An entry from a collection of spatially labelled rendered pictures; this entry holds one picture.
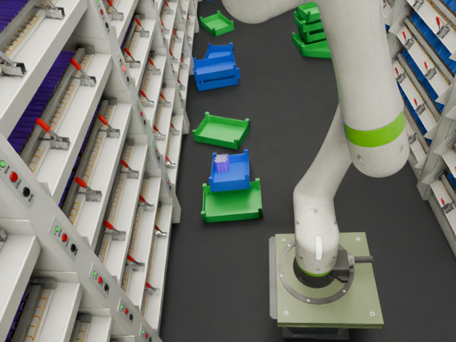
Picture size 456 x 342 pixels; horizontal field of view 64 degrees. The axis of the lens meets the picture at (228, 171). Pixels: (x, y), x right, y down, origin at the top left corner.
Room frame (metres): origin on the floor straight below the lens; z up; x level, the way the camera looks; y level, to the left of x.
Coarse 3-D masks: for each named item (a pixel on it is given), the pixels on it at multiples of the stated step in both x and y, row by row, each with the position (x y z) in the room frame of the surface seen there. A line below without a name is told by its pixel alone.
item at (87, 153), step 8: (104, 104) 1.12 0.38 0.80; (104, 112) 1.09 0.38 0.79; (96, 120) 1.03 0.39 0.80; (96, 128) 0.99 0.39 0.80; (96, 136) 0.97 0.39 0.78; (88, 144) 0.92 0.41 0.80; (88, 152) 0.88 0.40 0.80; (96, 152) 0.90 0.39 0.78; (80, 160) 0.85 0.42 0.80; (88, 160) 0.86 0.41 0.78; (80, 168) 0.81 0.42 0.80; (80, 176) 0.78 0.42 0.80; (88, 176) 0.79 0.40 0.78; (72, 184) 0.75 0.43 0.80; (72, 192) 0.72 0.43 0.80; (72, 200) 0.70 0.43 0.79; (80, 200) 0.71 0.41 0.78; (64, 208) 0.67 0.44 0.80; (72, 208) 0.68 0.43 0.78; (72, 224) 0.63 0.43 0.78
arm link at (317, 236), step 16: (304, 208) 0.67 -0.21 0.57; (320, 208) 0.66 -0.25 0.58; (304, 224) 0.62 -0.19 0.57; (320, 224) 0.60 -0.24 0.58; (336, 224) 0.61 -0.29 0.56; (304, 240) 0.57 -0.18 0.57; (320, 240) 0.55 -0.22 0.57; (336, 240) 0.55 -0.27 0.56; (304, 256) 0.55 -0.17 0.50; (320, 256) 0.53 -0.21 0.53; (336, 256) 0.55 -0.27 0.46; (320, 272) 0.53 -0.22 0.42
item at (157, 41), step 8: (144, 0) 1.86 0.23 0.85; (152, 8) 1.85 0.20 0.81; (160, 32) 1.87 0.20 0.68; (160, 40) 1.85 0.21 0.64; (168, 64) 1.85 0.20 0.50; (168, 72) 1.86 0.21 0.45; (176, 80) 1.93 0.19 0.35; (176, 88) 1.88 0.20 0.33; (176, 96) 1.85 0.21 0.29; (176, 104) 1.86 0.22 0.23; (184, 112) 1.89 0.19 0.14; (184, 120) 1.85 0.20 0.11; (184, 128) 1.86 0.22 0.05
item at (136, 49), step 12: (144, 12) 1.86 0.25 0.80; (132, 24) 1.73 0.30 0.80; (144, 24) 1.79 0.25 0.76; (132, 36) 1.65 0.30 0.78; (144, 36) 1.67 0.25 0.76; (120, 48) 1.52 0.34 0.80; (132, 48) 1.54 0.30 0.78; (144, 48) 1.56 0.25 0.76; (132, 60) 1.42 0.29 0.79; (144, 60) 1.47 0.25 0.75; (132, 72) 1.37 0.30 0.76
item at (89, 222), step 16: (112, 96) 1.16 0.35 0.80; (128, 96) 1.16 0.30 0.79; (128, 112) 1.11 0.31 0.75; (96, 144) 0.94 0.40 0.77; (112, 144) 0.94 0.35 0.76; (112, 160) 0.87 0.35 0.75; (96, 176) 0.80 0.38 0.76; (112, 176) 0.82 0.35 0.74; (96, 208) 0.68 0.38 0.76; (80, 224) 0.63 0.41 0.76; (96, 224) 0.63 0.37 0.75; (96, 240) 0.61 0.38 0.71
